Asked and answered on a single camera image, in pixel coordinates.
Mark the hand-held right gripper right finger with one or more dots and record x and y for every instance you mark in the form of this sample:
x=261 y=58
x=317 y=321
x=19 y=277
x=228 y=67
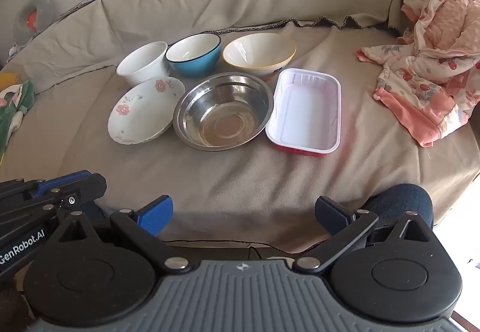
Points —
x=332 y=214

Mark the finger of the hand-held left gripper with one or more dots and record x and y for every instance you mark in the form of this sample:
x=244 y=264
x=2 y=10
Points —
x=75 y=185

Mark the green patterned cloth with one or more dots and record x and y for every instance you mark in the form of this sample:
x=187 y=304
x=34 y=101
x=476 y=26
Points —
x=13 y=114

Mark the floral white plate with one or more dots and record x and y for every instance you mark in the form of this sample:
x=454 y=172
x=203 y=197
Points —
x=144 y=109

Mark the yellow-rimmed ceramic bowl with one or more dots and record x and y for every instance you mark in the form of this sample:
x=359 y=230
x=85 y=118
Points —
x=258 y=52

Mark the blue ceramic bowl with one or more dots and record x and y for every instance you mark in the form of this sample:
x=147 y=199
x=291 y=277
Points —
x=193 y=54

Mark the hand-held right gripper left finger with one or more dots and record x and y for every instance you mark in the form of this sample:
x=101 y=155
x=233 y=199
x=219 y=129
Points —
x=155 y=214

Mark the person's jeans leg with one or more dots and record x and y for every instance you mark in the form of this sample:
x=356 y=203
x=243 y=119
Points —
x=401 y=200

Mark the pink floral baby garment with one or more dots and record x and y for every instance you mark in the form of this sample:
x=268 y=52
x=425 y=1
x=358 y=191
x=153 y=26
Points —
x=431 y=66

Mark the grey plush toy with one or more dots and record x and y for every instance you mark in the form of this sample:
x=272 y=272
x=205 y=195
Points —
x=32 y=19

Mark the white ceramic bowl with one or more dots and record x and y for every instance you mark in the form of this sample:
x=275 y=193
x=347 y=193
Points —
x=142 y=62

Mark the stainless steel bowl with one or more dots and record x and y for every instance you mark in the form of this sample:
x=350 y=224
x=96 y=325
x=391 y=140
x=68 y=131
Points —
x=223 y=110

